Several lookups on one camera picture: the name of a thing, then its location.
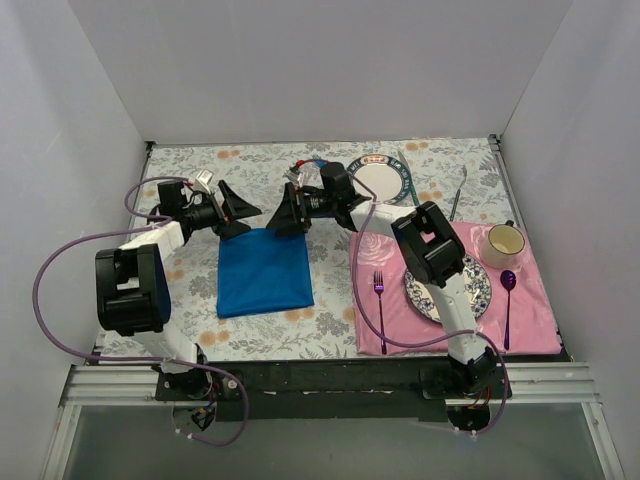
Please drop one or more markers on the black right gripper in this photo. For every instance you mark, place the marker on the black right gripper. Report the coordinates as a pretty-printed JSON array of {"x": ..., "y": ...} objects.
[{"x": 300, "y": 206}]

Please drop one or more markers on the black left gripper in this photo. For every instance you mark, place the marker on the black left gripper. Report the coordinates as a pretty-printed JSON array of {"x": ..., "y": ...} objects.
[{"x": 222, "y": 211}]

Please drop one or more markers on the blue satin napkin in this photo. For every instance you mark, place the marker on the blue satin napkin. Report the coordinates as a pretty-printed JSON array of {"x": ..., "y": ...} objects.
[{"x": 259, "y": 272}]

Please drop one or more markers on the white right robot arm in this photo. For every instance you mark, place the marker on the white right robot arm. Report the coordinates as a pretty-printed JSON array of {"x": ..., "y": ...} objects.
[{"x": 432, "y": 252}]

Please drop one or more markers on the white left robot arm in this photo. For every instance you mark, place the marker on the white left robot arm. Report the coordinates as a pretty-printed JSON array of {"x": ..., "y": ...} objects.
[{"x": 133, "y": 297}]

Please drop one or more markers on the purple metallic fork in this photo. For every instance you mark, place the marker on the purple metallic fork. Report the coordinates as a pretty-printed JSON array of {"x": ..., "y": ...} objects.
[{"x": 378, "y": 284}]

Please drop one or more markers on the white plate teal rim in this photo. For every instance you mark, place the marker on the white plate teal rim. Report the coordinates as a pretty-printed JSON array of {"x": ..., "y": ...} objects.
[{"x": 384, "y": 175}]

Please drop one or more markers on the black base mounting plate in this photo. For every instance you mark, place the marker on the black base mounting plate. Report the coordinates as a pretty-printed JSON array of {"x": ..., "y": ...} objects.
[{"x": 401, "y": 387}]

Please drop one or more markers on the floral tablecloth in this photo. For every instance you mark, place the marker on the floral tablecloth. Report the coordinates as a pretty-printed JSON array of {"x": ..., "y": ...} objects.
[{"x": 256, "y": 172}]

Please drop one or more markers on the blue floral dinner plate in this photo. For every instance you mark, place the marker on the blue floral dinner plate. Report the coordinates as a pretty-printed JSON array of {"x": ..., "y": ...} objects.
[{"x": 477, "y": 287}]

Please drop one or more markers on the cream ceramic mug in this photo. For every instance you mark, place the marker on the cream ceramic mug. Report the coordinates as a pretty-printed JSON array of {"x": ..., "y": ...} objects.
[{"x": 502, "y": 246}]

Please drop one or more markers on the purple metallic spoon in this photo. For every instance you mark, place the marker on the purple metallic spoon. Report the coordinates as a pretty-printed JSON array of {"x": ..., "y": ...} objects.
[{"x": 508, "y": 281}]

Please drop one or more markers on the pink floral placemat cloth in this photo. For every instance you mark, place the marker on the pink floral placemat cloth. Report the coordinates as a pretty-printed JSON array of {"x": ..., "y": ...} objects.
[{"x": 532, "y": 324}]

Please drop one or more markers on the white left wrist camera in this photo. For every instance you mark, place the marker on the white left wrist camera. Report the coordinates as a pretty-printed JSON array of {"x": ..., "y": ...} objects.
[{"x": 201, "y": 182}]

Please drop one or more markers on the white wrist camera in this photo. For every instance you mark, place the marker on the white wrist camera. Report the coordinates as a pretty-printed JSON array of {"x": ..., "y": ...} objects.
[
  {"x": 201, "y": 182},
  {"x": 299, "y": 173}
]

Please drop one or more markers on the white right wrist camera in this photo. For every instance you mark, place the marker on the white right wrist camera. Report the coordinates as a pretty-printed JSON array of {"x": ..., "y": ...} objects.
[{"x": 299, "y": 173}]

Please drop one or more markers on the teal handled knife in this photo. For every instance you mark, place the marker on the teal handled knife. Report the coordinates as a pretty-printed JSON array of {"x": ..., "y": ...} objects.
[{"x": 411, "y": 187}]

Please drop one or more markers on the aluminium frame rail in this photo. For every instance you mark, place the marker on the aluminium frame rail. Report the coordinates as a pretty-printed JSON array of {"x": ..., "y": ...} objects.
[{"x": 137, "y": 385}]

